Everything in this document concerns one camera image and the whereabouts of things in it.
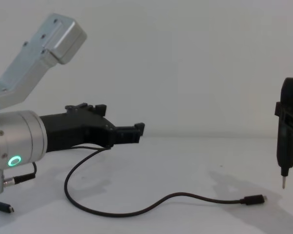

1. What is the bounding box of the white table cloth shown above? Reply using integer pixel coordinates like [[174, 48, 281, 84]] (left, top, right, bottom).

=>
[[0, 135, 293, 234]]

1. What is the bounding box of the black cable with plugs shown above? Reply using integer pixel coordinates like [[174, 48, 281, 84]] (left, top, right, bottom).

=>
[[0, 147, 269, 215]]

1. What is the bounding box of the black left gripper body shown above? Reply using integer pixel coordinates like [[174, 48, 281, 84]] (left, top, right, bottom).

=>
[[39, 103, 116, 155]]

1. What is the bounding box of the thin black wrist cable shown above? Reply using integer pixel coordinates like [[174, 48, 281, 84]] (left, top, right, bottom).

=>
[[3, 144, 112, 185]]

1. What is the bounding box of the black electric screwdriver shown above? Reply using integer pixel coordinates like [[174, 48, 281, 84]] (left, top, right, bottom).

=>
[[275, 77, 293, 190]]

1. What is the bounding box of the white curtain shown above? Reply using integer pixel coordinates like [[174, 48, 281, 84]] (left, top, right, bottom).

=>
[[0, 0, 293, 140]]

